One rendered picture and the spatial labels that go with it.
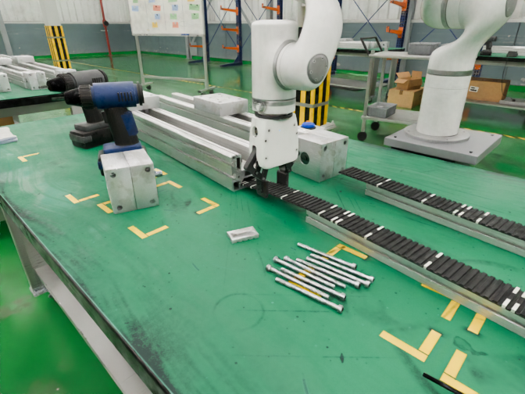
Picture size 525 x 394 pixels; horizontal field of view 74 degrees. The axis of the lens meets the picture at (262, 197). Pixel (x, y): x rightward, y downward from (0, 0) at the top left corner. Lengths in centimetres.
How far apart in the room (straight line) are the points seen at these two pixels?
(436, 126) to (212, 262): 84
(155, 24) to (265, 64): 626
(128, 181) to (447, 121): 91
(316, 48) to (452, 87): 64
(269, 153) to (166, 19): 611
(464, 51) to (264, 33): 66
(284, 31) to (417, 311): 48
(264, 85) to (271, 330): 41
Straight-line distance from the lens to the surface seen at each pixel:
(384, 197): 79
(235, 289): 52
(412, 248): 59
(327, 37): 62
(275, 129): 68
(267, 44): 65
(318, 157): 84
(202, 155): 88
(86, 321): 139
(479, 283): 56
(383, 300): 53
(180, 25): 657
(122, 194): 75
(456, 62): 117
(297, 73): 60
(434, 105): 119
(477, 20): 114
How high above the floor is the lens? 112
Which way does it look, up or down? 26 degrees down
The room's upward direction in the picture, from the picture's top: straight up
